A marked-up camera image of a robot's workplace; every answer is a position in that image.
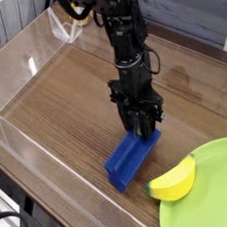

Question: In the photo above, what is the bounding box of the green plate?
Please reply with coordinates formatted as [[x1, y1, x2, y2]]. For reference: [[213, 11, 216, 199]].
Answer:
[[159, 138, 227, 227]]

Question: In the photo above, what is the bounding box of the clear acrylic corner bracket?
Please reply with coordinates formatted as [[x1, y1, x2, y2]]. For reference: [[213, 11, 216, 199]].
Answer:
[[48, 8, 83, 44]]

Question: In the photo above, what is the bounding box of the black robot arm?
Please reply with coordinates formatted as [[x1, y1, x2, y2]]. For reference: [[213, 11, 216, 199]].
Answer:
[[57, 0, 164, 140]]

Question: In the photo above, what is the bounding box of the black cable loop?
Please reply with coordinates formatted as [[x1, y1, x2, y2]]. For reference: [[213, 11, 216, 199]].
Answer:
[[0, 209, 33, 227]]

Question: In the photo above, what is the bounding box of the yellow labelled tin can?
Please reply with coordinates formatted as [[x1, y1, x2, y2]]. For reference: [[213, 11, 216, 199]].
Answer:
[[67, 1, 96, 28]]

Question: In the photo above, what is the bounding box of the clear acrylic barrier wall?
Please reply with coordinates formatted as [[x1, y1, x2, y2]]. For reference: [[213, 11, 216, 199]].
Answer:
[[0, 0, 227, 227]]

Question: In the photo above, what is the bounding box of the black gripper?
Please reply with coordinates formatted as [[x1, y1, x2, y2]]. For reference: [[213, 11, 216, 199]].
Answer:
[[107, 77, 168, 144]]

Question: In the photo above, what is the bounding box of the yellow toy banana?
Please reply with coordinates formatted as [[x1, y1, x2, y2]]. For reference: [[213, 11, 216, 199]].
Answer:
[[146, 154, 197, 202]]

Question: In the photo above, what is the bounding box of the blue cross-shaped block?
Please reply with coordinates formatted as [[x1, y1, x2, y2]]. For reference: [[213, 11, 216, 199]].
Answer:
[[104, 129, 161, 192]]

